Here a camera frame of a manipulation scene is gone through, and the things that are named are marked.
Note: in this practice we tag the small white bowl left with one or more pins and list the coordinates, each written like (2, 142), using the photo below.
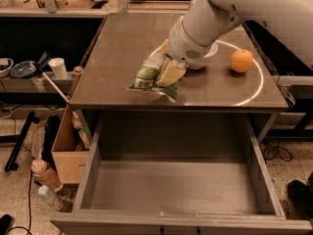
(5, 66)

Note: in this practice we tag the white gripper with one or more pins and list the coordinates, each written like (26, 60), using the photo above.
(183, 47)

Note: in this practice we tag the orange fruit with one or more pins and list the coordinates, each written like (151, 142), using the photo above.
(241, 61)

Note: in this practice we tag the grey open top drawer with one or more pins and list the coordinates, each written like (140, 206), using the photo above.
(176, 174)

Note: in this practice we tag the green jalapeno chip bag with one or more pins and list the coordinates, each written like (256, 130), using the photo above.
(150, 71)

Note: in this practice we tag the black shoe on floor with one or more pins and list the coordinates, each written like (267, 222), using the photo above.
(301, 195)

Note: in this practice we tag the dark round plate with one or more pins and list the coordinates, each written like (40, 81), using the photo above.
(25, 69)

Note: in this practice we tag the black pole on floor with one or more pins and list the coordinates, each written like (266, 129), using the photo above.
(11, 164)

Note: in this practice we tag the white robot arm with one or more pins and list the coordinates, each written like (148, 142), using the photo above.
(289, 21)

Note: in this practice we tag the white paper cup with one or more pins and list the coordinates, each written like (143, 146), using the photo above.
(58, 67)

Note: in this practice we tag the brown cardboard box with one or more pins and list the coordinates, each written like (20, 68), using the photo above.
(69, 151)

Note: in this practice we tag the grey cabinet table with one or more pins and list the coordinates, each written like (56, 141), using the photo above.
(126, 40)

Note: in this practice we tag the brown sauce bottle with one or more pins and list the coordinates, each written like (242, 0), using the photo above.
(46, 175)

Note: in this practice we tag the white plastic bottle floor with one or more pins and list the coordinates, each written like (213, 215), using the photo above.
(49, 196)

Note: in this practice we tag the white stick tool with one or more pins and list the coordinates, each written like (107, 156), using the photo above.
(58, 90)

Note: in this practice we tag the white ceramic bowl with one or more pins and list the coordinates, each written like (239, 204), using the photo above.
(210, 54)

